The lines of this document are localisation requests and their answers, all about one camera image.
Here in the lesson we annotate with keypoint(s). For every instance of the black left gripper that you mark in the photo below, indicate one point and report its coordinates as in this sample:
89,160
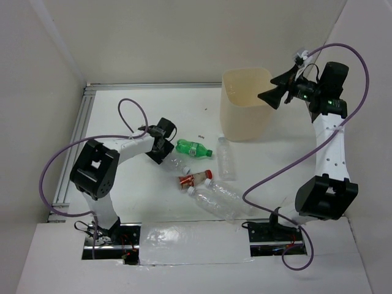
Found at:
157,158

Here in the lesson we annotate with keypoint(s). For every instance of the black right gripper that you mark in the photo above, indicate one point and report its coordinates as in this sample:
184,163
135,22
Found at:
286,81

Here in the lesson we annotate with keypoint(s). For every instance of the clear crushed bottle white cap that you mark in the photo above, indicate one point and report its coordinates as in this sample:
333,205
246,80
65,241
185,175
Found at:
174,163

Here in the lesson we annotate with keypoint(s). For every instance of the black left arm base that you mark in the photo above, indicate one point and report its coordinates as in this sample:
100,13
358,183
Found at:
124,245

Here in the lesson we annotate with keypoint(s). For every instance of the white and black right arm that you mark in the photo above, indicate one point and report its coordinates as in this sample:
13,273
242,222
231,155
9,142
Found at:
328,194

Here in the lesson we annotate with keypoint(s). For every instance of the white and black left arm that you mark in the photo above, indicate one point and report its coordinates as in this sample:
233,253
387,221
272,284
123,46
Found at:
95,170

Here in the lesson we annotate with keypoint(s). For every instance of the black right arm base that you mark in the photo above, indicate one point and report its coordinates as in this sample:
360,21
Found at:
269,238

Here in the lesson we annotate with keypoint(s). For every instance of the cream plastic bin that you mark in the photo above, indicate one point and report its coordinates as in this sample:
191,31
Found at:
243,116

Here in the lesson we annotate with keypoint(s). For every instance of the clear bottle beside bin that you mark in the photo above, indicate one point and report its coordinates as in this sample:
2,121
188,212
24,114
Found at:
225,160

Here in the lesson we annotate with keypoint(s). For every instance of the green plastic bottle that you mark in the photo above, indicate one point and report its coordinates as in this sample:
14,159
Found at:
193,149

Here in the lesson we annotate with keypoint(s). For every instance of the red label bottle red cap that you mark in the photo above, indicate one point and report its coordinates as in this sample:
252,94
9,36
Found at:
195,179

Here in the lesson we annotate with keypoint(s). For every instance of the clear bottle white cap lower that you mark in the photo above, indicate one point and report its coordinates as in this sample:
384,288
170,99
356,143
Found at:
212,203

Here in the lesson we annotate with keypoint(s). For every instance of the clear bottle white cap upper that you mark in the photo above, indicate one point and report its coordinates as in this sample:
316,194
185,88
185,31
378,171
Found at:
231,195

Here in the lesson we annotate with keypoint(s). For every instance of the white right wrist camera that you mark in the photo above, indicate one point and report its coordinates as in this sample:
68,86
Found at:
300,59

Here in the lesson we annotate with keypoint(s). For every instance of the aluminium frame rail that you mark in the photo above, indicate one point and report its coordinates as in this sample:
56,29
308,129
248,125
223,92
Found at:
144,191

